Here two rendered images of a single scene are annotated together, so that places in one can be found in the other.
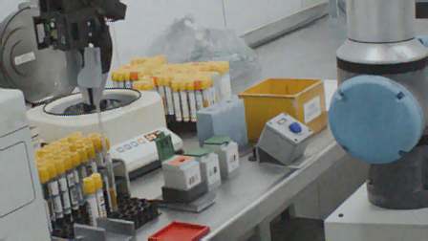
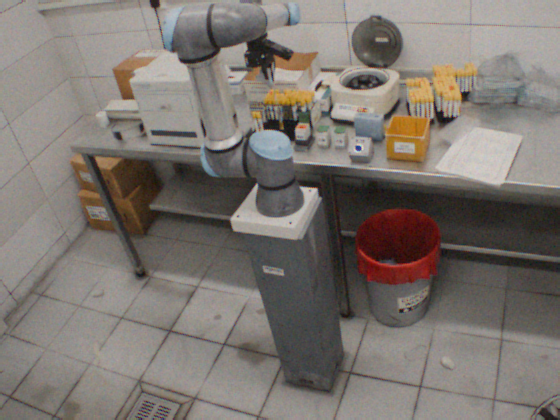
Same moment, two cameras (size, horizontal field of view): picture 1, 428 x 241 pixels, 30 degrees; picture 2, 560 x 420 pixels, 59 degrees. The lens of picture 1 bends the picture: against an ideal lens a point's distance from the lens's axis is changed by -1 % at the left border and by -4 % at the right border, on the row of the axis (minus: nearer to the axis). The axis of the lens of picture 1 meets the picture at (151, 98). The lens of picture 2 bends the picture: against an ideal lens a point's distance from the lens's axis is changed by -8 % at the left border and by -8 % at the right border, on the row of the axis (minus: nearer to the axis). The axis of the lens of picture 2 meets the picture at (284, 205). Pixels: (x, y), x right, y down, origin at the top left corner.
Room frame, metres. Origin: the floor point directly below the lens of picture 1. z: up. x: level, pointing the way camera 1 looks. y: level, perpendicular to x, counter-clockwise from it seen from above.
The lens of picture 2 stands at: (0.87, -1.65, 1.92)
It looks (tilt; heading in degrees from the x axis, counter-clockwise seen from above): 38 degrees down; 80
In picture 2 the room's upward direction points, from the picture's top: 12 degrees counter-clockwise
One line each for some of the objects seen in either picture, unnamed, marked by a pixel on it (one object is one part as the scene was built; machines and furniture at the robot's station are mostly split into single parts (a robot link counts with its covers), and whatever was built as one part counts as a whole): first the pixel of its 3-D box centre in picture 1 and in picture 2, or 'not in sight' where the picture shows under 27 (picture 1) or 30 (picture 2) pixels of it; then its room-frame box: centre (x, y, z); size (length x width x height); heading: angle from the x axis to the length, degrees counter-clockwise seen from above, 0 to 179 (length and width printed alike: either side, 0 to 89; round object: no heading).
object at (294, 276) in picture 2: not in sight; (301, 303); (1.09, -0.37, 0.44); 0.20 x 0.20 x 0.87; 52
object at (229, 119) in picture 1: (222, 131); (369, 127); (1.51, -0.12, 0.92); 0.10 x 0.07 x 0.10; 137
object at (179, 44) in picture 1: (174, 55); (498, 73); (2.11, -0.07, 0.97); 0.26 x 0.17 x 0.19; 156
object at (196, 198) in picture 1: (183, 193); (304, 140); (1.28, -0.03, 0.89); 0.09 x 0.05 x 0.04; 49
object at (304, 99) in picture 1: (284, 110); (408, 138); (1.59, -0.26, 0.93); 0.13 x 0.13 x 0.10; 51
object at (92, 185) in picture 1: (101, 197); (274, 121); (1.21, 0.10, 0.93); 0.17 x 0.09 x 0.11; 142
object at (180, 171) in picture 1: (181, 178); (303, 133); (1.28, -0.03, 0.92); 0.05 x 0.04 x 0.06; 49
